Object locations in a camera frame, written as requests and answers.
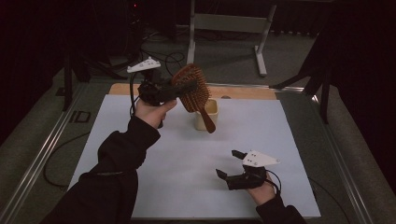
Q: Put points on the cream square cup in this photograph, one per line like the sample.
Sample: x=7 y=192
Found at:
x=199 y=123

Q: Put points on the white table mat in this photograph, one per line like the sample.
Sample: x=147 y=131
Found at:
x=186 y=155

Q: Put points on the grey metal stand frame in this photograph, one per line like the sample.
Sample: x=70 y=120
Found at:
x=230 y=23

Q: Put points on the person's right hand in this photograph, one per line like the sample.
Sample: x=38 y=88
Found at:
x=263 y=193

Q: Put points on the brown wooden paddle hairbrush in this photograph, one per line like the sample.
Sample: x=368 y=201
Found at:
x=194 y=101

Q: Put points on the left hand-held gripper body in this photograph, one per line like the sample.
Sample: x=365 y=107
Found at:
x=154 y=90

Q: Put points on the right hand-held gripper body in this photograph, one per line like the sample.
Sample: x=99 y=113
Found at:
x=249 y=179

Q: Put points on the person's left hand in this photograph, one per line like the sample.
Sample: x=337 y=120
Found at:
x=152 y=113

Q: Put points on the metal floor rail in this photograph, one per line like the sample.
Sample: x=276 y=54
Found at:
x=345 y=168
x=40 y=155

